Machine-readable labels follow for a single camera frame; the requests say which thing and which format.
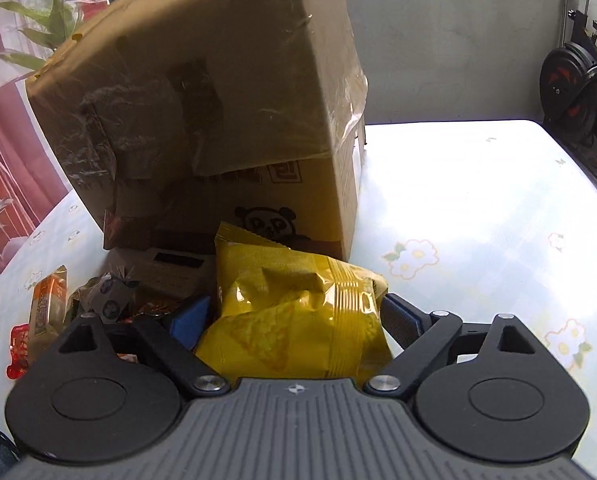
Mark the dark foil snack packet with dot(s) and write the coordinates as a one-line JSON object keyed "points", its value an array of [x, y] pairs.
{"points": [[117, 297]]}

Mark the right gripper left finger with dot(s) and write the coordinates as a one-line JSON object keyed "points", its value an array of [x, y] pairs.
{"points": [[192, 377]]}

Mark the orange candy wrapper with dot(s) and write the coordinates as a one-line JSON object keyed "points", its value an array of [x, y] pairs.
{"points": [[47, 319]]}

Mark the yellow chip bag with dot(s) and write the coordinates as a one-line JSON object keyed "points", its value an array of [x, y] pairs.
{"points": [[290, 314]]}

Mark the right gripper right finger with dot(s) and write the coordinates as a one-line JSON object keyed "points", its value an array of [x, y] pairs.
{"points": [[425, 339]]}

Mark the black exercise bike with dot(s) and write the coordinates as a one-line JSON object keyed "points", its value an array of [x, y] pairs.
{"points": [[568, 88]]}

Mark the brown cardboard box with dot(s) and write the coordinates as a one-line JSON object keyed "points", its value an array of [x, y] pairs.
{"points": [[170, 117]]}

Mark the red printed curtain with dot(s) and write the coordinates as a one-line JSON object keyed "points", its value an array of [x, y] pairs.
{"points": [[31, 183]]}

